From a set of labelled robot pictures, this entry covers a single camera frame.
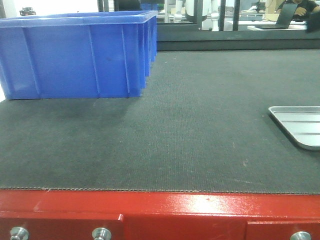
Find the black laptop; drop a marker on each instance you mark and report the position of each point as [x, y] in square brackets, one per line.
[284, 18]

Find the blue crate on conveyor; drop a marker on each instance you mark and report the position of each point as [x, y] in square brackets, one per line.
[77, 55]

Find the silver metal tray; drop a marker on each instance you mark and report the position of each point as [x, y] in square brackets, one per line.
[302, 123]

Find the red conveyor frame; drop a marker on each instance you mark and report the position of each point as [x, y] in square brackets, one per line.
[131, 215]

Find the dark grey conveyor belt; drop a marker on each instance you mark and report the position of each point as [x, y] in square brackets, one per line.
[202, 124]

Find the seated person in background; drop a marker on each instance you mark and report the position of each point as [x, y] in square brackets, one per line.
[303, 9]

